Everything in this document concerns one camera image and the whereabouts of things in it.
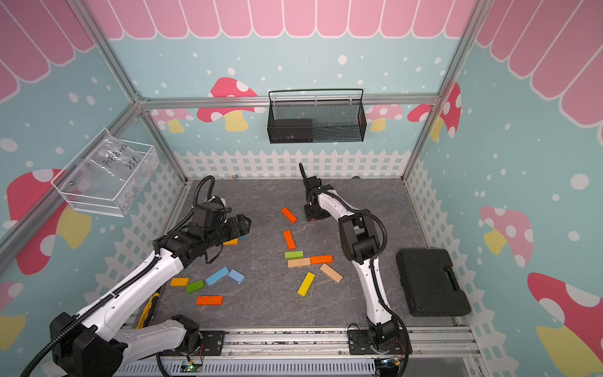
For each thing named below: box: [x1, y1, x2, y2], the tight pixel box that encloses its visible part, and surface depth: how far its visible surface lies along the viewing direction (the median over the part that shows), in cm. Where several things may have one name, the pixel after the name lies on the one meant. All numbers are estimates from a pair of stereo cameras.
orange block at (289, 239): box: [282, 230, 297, 251], surface depth 99 cm
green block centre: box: [284, 250, 305, 260], surface depth 96 cm
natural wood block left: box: [287, 257, 311, 268], surface depth 93 cm
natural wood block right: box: [319, 262, 344, 284], surface depth 90 cm
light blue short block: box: [227, 268, 246, 285], surface depth 89 cm
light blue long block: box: [204, 266, 231, 287], surface depth 90 cm
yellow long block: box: [296, 270, 316, 297], surface depth 88 cm
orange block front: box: [196, 295, 224, 306], surface depth 84 cm
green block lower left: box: [186, 279, 205, 294], surface depth 87 cm
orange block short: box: [310, 254, 334, 265], surface depth 94 cm
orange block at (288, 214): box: [280, 207, 298, 224], surface depth 108 cm
